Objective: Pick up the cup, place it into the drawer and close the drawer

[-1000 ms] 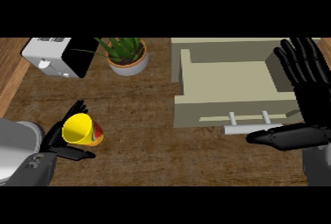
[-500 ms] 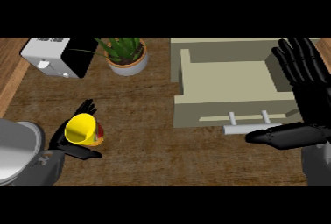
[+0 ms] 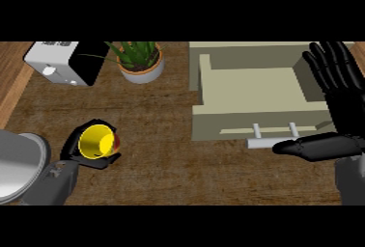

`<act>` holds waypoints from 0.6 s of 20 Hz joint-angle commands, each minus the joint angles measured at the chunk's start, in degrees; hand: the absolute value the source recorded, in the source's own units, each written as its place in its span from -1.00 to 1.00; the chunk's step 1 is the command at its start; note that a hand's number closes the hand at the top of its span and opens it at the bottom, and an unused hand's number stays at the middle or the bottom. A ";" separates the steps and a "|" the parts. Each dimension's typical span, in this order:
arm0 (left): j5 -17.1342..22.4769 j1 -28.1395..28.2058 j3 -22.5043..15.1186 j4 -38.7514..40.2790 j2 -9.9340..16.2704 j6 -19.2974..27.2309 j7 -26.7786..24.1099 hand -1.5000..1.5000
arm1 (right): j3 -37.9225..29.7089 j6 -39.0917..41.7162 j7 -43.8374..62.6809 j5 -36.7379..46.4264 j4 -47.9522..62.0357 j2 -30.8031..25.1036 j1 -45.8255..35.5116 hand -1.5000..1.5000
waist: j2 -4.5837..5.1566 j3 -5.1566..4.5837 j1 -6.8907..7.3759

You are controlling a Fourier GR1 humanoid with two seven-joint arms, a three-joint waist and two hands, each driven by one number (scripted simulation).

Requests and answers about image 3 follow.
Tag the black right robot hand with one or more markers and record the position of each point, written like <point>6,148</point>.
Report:
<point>343,106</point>

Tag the yellow cup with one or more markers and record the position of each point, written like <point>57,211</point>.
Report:
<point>98,141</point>

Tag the beige cabinet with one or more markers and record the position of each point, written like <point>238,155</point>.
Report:
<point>237,53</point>

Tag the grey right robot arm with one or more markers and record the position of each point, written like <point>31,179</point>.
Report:
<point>351,181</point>

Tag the potted green plant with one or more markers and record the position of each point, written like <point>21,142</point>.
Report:
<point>141,59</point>

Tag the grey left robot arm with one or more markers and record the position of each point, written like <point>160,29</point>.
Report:
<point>28,170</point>

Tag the beige drawer front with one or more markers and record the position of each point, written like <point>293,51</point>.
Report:
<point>247,123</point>

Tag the white and black toaster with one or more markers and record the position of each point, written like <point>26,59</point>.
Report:
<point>61,62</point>

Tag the beige open drawer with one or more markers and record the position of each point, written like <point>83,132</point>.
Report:
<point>252,87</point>

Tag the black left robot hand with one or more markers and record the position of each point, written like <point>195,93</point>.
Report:
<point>73,145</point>

